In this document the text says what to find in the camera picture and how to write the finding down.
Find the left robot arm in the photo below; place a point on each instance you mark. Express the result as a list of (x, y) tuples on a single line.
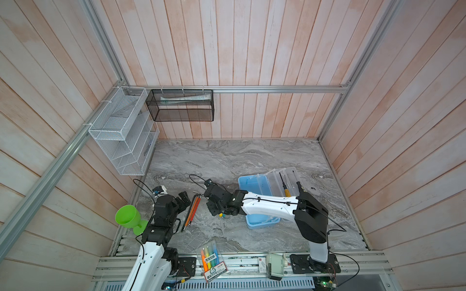
[(156, 261)]

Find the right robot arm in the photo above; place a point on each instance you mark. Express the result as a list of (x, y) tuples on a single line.
[(310, 216)]

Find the red pencil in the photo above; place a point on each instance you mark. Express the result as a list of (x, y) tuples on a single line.
[(193, 210)]

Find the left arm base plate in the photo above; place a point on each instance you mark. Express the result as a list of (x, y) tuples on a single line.
[(184, 266)]

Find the orange pencil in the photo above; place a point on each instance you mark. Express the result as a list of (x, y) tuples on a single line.
[(190, 214)]

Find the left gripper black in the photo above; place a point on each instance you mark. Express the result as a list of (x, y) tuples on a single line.
[(184, 198)]

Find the highlighter marker pack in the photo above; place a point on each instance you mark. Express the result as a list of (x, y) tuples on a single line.
[(212, 262)]

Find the white wire mesh shelf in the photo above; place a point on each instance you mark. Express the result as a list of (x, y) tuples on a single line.
[(124, 132)]

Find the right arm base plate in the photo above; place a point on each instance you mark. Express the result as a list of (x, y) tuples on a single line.
[(303, 264)]

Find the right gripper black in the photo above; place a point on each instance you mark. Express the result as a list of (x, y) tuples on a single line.
[(212, 210)]

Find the green plastic cup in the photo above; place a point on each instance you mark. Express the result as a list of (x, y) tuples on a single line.
[(129, 217)]

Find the white green electronic box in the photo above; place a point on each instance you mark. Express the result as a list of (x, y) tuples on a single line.
[(275, 264)]

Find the aluminium front rail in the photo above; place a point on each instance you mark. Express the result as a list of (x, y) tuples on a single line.
[(247, 265)]

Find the black wire mesh basket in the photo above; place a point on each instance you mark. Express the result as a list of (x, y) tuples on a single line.
[(181, 105)]

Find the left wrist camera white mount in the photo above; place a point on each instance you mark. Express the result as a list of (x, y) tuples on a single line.
[(159, 190)]

